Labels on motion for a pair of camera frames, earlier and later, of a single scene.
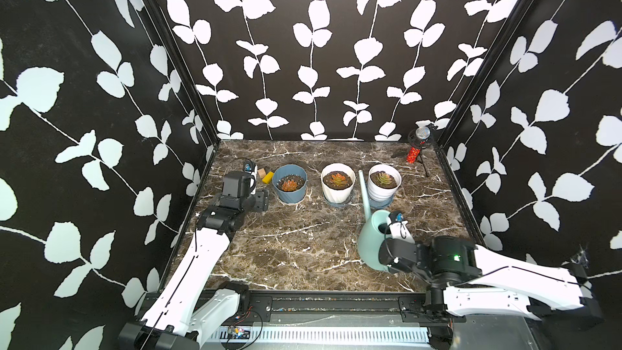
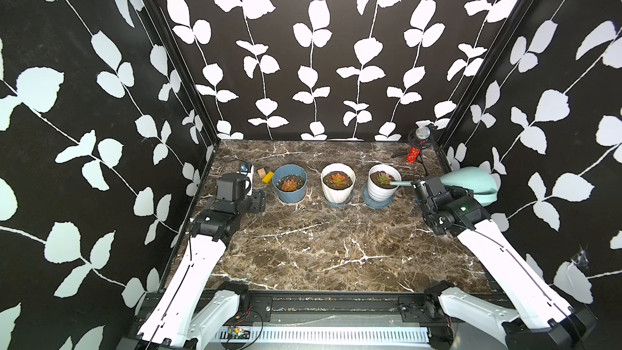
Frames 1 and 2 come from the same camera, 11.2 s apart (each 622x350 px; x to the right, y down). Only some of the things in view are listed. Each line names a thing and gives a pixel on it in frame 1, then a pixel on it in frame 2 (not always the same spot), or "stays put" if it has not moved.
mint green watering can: x=372 y=232 → x=480 y=181
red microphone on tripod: x=417 y=139 stays put
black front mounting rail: x=338 y=307 stays put
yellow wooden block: x=268 y=177 stays put
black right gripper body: x=415 y=247 → x=454 y=195
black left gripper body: x=257 y=202 stays put
